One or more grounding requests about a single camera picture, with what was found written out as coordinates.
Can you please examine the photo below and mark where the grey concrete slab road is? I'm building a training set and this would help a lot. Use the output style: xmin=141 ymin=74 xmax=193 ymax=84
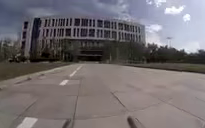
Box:
xmin=0 ymin=62 xmax=205 ymax=128

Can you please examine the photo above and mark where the white multi-storey building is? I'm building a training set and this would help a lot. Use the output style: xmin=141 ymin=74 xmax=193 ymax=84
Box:
xmin=20 ymin=15 xmax=147 ymax=63

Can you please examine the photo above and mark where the white dashed painted line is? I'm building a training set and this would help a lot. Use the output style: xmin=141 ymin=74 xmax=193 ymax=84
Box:
xmin=15 ymin=64 xmax=84 ymax=128

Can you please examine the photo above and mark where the robot's own part right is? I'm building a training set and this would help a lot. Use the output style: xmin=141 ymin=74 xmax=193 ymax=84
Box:
xmin=126 ymin=115 xmax=139 ymax=128

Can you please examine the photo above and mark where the robot's own part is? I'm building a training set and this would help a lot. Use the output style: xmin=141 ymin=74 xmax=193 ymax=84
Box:
xmin=126 ymin=115 xmax=139 ymax=128
xmin=61 ymin=118 xmax=72 ymax=128

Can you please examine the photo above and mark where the robot's own part left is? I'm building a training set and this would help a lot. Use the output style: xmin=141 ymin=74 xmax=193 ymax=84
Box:
xmin=61 ymin=118 xmax=72 ymax=128

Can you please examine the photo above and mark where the row of dark trees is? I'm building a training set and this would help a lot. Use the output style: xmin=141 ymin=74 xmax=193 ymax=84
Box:
xmin=143 ymin=42 xmax=205 ymax=66

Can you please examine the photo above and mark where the grass field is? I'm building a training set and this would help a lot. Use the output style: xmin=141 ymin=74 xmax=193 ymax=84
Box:
xmin=122 ymin=61 xmax=205 ymax=76

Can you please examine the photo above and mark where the grass strip with kerb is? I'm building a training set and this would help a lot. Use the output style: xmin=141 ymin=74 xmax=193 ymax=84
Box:
xmin=0 ymin=61 xmax=73 ymax=93

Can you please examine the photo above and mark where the clump of trees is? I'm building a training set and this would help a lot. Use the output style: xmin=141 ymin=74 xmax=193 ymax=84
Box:
xmin=0 ymin=38 xmax=28 ymax=64

